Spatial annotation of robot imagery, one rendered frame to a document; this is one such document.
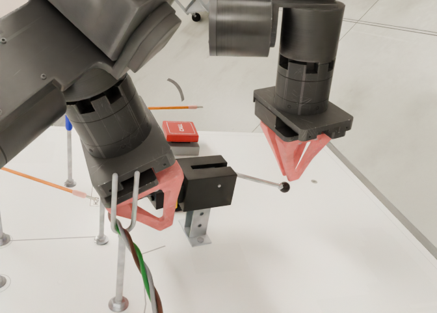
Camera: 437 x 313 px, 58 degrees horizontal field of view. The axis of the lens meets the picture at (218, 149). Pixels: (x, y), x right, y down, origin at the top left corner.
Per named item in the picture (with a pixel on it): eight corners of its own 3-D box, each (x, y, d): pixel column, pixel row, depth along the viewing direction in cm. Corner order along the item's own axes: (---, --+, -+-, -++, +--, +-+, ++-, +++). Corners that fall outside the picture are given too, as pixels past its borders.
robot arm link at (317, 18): (354, -2, 34) (339, -14, 39) (274, -3, 34) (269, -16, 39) (340, 74, 38) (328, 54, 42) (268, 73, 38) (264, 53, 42)
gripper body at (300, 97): (300, 147, 38) (310, 75, 34) (250, 104, 46) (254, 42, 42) (352, 133, 41) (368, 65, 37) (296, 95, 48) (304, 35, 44)
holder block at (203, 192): (231, 205, 43) (238, 174, 41) (183, 212, 40) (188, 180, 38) (215, 183, 46) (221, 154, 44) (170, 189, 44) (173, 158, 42)
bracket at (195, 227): (211, 243, 44) (218, 208, 42) (192, 247, 43) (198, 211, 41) (196, 218, 48) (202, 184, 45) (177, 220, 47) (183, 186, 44)
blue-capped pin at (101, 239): (109, 243, 42) (112, 176, 38) (95, 246, 41) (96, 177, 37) (106, 234, 43) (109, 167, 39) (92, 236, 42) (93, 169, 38)
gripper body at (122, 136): (103, 204, 30) (55, 131, 25) (84, 136, 38) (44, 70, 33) (179, 167, 31) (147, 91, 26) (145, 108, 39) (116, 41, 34)
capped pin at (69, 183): (79, 185, 50) (78, 107, 45) (67, 189, 49) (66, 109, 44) (72, 179, 50) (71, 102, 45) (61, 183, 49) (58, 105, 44)
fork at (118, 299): (127, 294, 36) (136, 164, 30) (131, 310, 35) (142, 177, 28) (105, 299, 36) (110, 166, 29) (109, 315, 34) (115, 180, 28)
